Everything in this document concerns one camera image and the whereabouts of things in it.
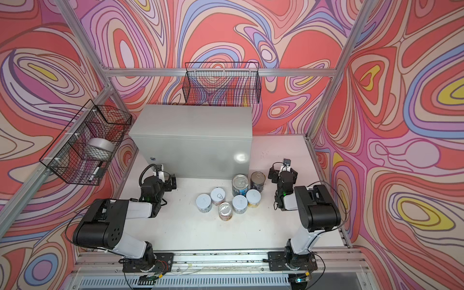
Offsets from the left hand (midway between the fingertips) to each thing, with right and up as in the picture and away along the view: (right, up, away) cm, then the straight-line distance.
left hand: (166, 173), depth 94 cm
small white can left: (+21, -13, -9) cm, 26 cm away
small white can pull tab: (+28, -10, -8) cm, 30 cm away
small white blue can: (+38, -14, -10) cm, 42 cm away
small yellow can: (+45, -11, -7) cm, 47 cm away
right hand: (+62, +2, +3) cm, 62 cm away
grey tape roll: (-18, +13, -23) cm, 32 cm away
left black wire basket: (-25, +12, -22) cm, 35 cm away
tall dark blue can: (+47, -3, -5) cm, 48 cm away
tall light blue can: (+39, -5, -8) cm, 40 cm away
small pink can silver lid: (+32, -16, -12) cm, 38 cm away
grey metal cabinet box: (+13, +17, +8) cm, 23 cm away
